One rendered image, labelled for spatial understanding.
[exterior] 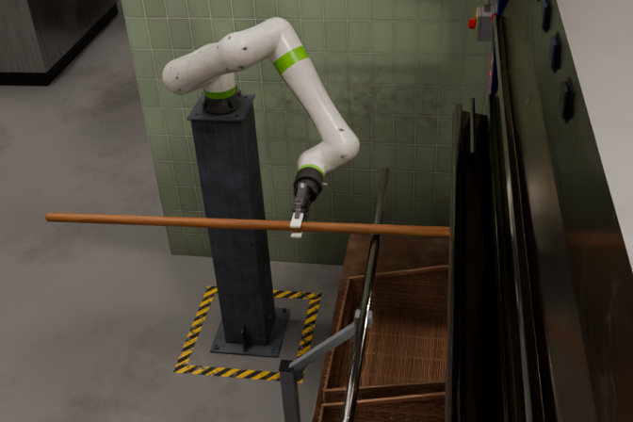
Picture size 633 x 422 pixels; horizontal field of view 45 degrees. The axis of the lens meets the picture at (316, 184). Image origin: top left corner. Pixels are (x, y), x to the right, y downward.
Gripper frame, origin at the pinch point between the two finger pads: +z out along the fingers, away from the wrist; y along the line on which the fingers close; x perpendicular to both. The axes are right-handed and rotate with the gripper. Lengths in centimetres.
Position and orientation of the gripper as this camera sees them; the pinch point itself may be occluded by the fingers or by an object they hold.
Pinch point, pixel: (297, 225)
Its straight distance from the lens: 233.0
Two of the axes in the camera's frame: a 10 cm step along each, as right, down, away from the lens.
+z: -1.4, 5.5, -8.2
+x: -9.9, -0.3, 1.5
